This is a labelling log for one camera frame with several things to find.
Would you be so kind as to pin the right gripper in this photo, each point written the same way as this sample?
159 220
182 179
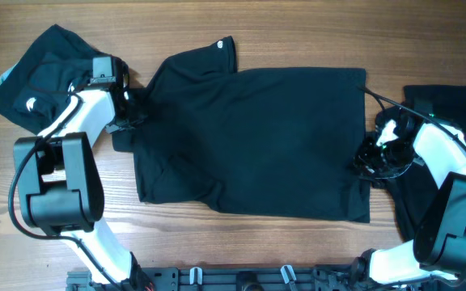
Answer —
363 161

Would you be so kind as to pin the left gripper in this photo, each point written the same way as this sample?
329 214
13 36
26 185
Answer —
140 116

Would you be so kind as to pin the black t-shirt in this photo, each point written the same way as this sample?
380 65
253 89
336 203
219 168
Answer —
270 141

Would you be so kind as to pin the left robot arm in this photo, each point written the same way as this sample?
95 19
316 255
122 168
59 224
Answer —
56 193

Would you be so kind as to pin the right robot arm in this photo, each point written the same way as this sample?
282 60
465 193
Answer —
438 249

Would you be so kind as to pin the folded black clothes stack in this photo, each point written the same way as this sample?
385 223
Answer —
36 90

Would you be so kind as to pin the black clothes pile right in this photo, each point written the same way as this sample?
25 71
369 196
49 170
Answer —
415 190

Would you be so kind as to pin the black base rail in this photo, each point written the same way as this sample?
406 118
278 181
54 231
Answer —
317 278

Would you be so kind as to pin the right white rail clip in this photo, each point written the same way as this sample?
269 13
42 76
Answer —
289 277

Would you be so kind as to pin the white rail clip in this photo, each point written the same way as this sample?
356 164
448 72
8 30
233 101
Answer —
195 276
289 277

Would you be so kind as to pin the left white rail clip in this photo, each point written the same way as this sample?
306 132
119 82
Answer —
195 276

